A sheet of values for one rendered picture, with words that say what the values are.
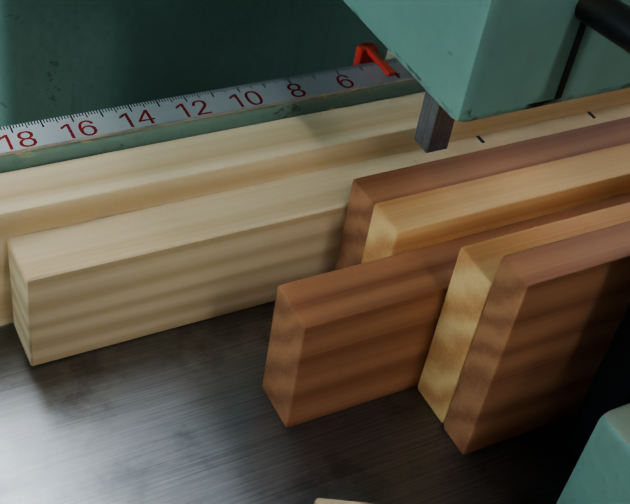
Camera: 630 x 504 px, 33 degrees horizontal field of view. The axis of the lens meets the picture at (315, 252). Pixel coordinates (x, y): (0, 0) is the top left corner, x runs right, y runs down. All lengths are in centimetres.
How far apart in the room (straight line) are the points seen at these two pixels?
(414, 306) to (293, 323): 4
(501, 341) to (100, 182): 13
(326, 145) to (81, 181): 9
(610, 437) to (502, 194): 10
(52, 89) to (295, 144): 19
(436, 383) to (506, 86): 10
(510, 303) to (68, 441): 14
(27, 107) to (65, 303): 20
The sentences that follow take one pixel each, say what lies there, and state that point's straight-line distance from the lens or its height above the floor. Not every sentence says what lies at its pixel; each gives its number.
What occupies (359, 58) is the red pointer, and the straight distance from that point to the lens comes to 41.
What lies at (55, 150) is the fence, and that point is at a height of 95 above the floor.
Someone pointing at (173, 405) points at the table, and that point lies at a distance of 35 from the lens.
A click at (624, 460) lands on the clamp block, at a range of 29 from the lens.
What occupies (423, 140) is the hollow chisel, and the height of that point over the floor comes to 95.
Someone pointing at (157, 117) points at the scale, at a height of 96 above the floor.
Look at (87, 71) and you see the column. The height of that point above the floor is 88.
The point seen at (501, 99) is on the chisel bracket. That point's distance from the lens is 31.
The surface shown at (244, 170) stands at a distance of 36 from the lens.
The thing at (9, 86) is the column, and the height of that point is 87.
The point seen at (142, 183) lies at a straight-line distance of 35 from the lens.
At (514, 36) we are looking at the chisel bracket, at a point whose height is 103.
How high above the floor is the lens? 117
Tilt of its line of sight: 42 degrees down
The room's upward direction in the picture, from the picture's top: 10 degrees clockwise
